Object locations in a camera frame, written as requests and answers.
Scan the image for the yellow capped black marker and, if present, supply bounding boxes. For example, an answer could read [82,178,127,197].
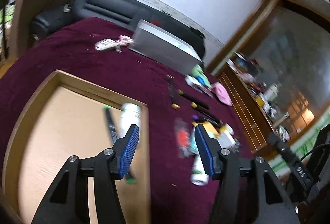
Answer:
[166,75,180,110]

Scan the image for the brown upholstered chair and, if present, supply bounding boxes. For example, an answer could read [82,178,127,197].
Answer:
[8,0,69,59]

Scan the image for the pink fluffy cloth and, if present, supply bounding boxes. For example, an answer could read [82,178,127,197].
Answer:
[211,82,232,106]

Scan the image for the black leather headboard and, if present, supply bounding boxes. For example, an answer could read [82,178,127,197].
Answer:
[30,0,205,58]

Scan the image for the green capped black marker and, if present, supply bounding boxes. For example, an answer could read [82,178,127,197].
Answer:
[104,107,137,184]

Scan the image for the white tube bottle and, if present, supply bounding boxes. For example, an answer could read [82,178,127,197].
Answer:
[190,155,209,186]

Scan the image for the green cloth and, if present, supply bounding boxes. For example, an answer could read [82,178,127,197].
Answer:
[191,65,211,88]

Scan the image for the yellow snack packet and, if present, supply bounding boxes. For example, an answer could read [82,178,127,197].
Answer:
[201,121,226,140]

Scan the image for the teal cartoon tissue pack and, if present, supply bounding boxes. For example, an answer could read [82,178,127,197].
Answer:
[189,126,199,155]

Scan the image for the white power adapter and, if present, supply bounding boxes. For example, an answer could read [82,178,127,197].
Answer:
[185,75,203,89]

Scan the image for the white key fob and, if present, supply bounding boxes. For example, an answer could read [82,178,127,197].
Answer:
[94,39,119,51]

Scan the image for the purple capped black marker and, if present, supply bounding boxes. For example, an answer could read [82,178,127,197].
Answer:
[192,114,223,128]

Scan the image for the wooden brick pattern cabinet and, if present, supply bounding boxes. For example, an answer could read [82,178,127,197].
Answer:
[216,53,280,160]

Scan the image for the maroon bed blanket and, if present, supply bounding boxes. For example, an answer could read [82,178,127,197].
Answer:
[1,18,251,223]

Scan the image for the white plastic bottle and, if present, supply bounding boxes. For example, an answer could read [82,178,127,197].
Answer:
[119,103,141,138]

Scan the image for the cardboard box tray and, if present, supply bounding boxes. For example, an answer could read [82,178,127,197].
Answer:
[2,70,151,223]

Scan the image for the orange item clear wrapper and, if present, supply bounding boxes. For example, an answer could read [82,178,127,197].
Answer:
[174,118,190,159]

